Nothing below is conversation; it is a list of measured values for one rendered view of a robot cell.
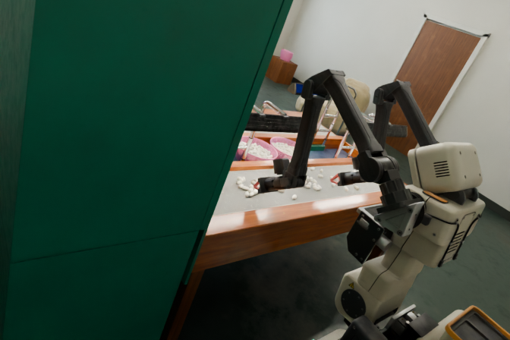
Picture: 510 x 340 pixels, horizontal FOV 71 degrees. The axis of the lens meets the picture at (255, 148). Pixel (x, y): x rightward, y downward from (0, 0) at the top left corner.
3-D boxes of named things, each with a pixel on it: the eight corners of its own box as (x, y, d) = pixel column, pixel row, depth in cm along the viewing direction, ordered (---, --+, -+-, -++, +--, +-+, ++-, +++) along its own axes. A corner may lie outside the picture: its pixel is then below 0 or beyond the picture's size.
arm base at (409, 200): (403, 206, 99) (423, 202, 107) (392, 178, 101) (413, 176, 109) (376, 214, 105) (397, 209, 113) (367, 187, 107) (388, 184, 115)
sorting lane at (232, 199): (407, 189, 254) (409, 187, 253) (177, 225, 135) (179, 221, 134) (374, 165, 273) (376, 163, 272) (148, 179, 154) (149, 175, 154)
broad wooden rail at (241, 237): (411, 215, 252) (426, 193, 244) (182, 275, 133) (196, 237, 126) (398, 205, 259) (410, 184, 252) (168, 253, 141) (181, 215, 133)
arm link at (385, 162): (392, 185, 104) (403, 183, 107) (380, 152, 107) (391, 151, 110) (367, 193, 111) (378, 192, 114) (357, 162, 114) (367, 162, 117)
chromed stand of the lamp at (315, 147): (323, 150, 277) (349, 97, 259) (306, 150, 263) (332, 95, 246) (307, 138, 289) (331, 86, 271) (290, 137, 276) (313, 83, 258)
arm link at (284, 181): (288, 186, 138) (305, 184, 143) (284, 156, 140) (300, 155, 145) (269, 188, 148) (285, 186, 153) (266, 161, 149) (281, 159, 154)
